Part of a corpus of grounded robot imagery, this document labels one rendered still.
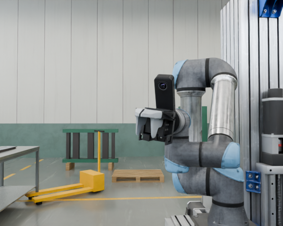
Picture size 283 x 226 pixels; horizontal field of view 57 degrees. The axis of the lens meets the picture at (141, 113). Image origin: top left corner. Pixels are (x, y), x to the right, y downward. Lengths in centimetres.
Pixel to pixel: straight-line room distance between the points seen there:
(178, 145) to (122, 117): 946
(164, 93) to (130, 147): 965
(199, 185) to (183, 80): 41
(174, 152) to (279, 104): 58
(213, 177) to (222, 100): 30
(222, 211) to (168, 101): 54
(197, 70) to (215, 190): 45
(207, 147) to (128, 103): 951
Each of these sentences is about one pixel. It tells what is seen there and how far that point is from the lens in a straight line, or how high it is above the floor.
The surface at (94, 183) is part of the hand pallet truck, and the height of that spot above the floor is 20.
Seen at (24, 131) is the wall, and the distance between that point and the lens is 1087.
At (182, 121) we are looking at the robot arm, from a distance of 72.
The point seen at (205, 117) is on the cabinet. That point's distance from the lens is 1008.
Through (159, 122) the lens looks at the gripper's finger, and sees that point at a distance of 57.
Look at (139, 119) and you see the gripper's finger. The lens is 56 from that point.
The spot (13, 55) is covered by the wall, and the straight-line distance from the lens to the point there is 1128.
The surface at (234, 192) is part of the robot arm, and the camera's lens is 104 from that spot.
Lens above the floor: 144
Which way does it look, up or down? 1 degrees up
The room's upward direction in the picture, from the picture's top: straight up
